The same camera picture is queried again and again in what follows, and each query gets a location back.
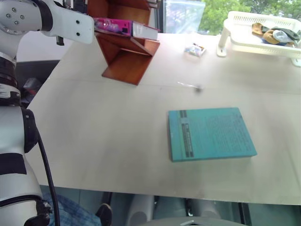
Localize pink book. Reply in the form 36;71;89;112
93;17;135;37

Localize wooden bookshelf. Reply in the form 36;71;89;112
86;0;161;86

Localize dark red hardcover book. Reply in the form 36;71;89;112
131;21;162;40

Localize teal book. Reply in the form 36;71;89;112
167;107;258;163

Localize small colourful packet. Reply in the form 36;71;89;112
183;42;207;58

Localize small dark clip with clear strip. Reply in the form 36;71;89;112
177;81;206;94

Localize blue plaid cloth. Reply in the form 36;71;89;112
41;192;102;226

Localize black shoe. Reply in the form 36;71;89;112
95;203;113;226

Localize white plastic basket rack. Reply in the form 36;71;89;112
216;10;301;68

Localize brown sock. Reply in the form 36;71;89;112
252;22;264;36

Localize tan sock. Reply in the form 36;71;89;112
262;30;281;45

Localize light grey sock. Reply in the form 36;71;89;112
272;30;287;43

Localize crumpled cloth items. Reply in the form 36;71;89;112
261;26;301;46

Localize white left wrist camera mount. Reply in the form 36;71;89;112
41;4;95;45

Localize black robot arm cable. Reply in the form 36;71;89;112
35;131;61;226

